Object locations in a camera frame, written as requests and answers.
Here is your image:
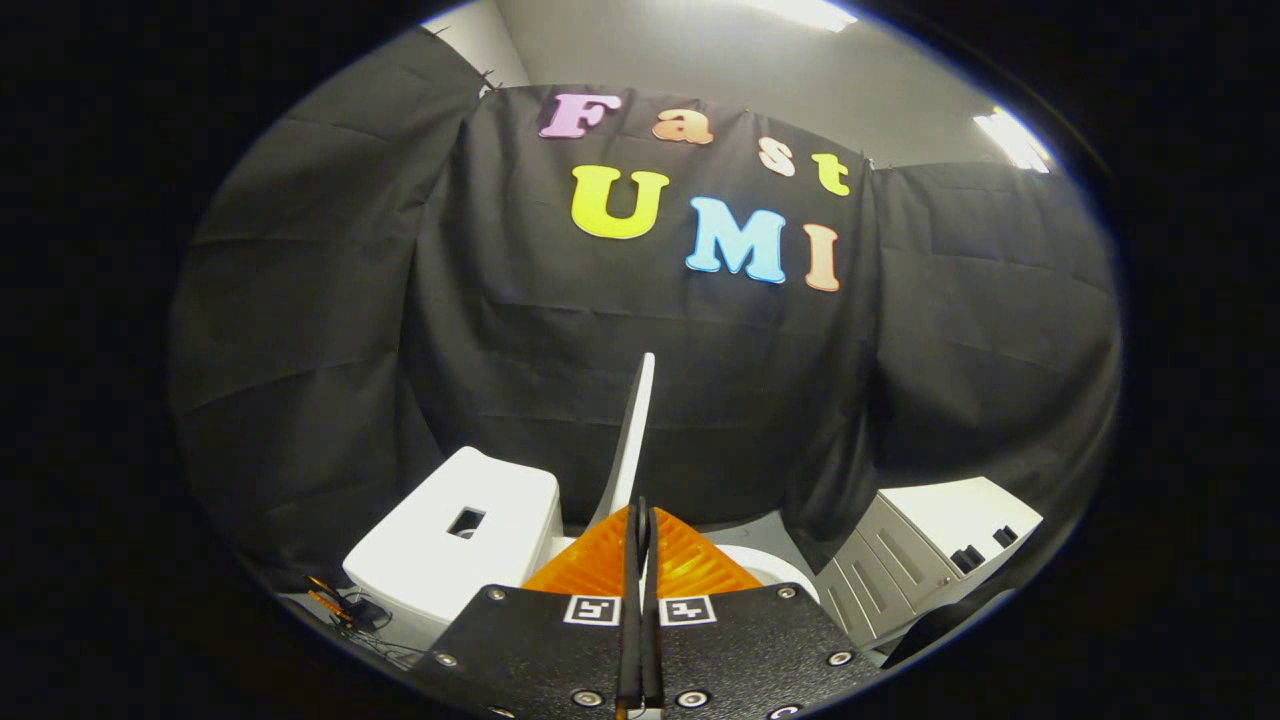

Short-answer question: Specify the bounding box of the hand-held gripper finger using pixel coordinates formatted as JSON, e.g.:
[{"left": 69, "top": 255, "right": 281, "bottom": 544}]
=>
[
  {"left": 640, "top": 503, "right": 882, "bottom": 720},
  {"left": 415, "top": 497, "right": 642, "bottom": 720}
]

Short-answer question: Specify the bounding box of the white toilet bowl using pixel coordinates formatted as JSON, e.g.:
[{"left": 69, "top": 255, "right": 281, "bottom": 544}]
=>
[{"left": 714, "top": 542, "right": 822, "bottom": 603}]

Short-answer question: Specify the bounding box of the grey cabinet with white top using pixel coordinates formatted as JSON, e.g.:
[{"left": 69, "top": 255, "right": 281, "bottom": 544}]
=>
[{"left": 811, "top": 476, "right": 1045, "bottom": 653}]

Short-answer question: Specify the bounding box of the small orange object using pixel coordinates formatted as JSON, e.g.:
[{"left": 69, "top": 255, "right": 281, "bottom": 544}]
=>
[{"left": 304, "top": 574, "right": 353, "bottom": 629}]

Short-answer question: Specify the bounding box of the black backdrop cloth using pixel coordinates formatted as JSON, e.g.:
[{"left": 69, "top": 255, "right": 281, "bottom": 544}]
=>
[{"left": 168, "top": 25, "right": 1122, "bottom": 593}]

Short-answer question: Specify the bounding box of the small ceiling light panel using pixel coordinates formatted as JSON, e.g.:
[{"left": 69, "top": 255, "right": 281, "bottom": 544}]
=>
[{"left": 972, "top": 106, "right": 1054, "bottom": 175}]

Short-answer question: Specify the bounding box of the large ceiling light panel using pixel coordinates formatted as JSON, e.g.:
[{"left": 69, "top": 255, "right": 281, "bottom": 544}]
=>
[{"left": 738, "top": 0, "right": 860, "bottom": 34}]

